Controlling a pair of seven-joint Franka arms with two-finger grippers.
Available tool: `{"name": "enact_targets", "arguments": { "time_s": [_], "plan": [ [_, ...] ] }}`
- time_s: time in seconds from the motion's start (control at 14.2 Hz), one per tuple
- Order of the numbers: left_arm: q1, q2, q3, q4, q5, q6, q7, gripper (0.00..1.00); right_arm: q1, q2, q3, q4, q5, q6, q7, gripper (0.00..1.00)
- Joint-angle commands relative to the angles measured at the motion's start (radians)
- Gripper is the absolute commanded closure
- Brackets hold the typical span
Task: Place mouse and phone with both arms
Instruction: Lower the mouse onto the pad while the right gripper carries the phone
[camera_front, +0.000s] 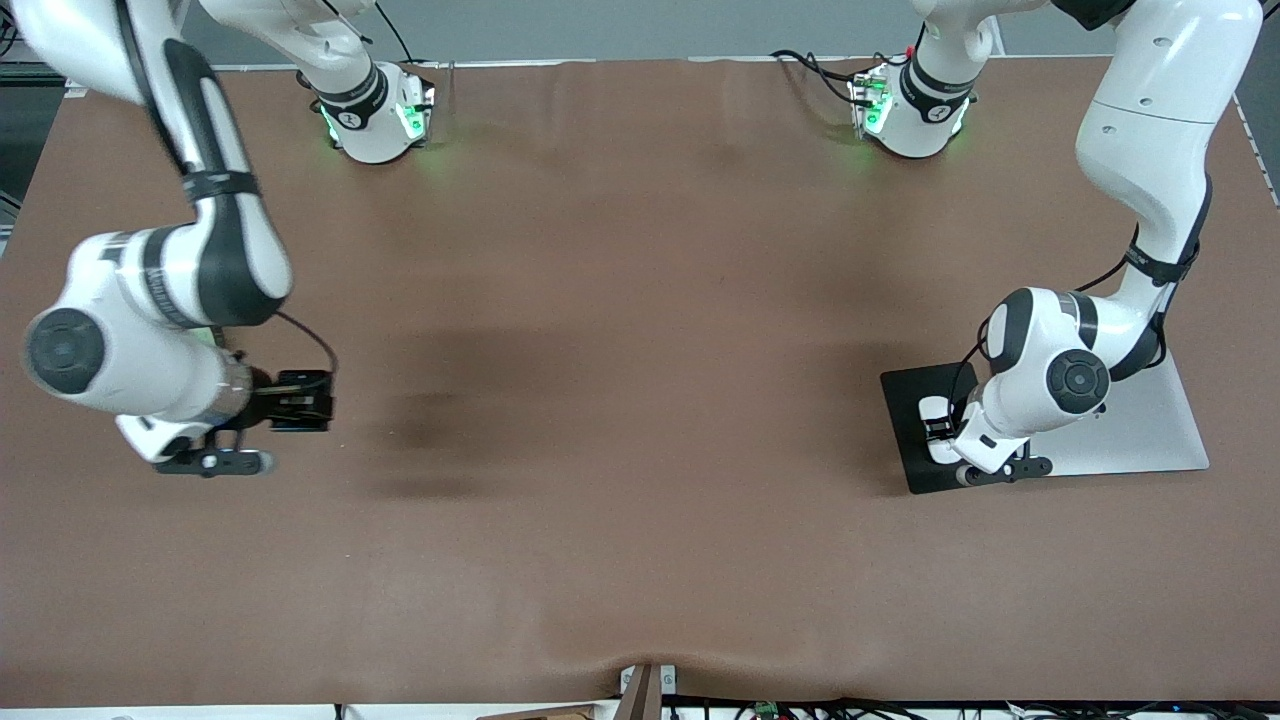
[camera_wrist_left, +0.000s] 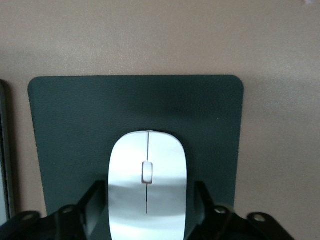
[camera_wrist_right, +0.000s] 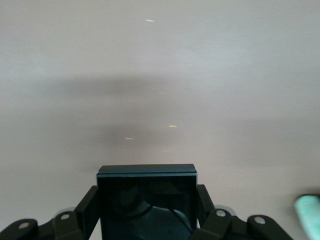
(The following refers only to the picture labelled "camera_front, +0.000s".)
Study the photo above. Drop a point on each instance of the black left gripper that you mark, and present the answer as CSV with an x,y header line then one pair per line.
x,y
938,428

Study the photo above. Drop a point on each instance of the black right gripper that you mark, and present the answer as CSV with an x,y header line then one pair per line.
x,y
266,393

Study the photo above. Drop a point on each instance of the white computer mouse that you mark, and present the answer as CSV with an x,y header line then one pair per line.
x,y
935,406

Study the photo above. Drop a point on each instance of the black phone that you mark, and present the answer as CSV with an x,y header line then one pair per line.
x,y
322,426

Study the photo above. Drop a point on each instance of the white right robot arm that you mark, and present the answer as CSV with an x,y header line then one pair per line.
x,y
150,350

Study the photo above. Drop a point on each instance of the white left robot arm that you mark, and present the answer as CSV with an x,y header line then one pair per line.
x,y
1150,130

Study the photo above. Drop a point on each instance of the black mouse pad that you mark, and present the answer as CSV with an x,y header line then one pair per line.
x,y
900,420

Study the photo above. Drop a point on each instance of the silver laptop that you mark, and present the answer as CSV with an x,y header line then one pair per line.
x,y
1160,430

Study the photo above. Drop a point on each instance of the brown table cover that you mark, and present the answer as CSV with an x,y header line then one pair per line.
x,y
600,550

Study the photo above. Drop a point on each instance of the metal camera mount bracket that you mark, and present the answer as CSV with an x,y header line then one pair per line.
x,y
647,690

